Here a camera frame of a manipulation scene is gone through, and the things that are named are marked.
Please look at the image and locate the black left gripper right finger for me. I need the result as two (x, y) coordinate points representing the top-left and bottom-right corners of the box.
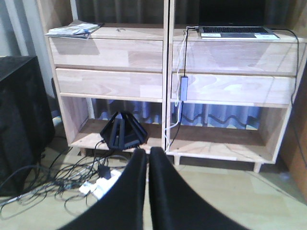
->
(149, 147), (245, 230)

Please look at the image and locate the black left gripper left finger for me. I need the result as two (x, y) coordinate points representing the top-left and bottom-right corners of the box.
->
(61, 149), (147, 230)

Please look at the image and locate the white power strip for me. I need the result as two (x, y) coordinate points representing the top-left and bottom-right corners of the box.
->
(79, 169), (122, 199)

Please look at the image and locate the black pyramid router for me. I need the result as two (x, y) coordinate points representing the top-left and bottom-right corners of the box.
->
(100, 111), (148, 150)

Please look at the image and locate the wooden shelf cabinet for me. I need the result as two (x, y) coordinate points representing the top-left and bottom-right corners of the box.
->
(45, 0), (307, 172)

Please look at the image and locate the grey usb hub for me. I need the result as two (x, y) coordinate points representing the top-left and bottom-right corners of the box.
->
(179, 76), (188, 101)

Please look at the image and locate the black computer tower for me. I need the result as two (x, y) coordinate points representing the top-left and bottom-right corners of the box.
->
(0, 56), (55, 196)

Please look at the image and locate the stack of booklets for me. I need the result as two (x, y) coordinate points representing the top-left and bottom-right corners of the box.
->
(45, 22), (104, 39)

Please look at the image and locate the silver laptop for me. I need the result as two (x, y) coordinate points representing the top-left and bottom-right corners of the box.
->
(199, 0), (280, 40)

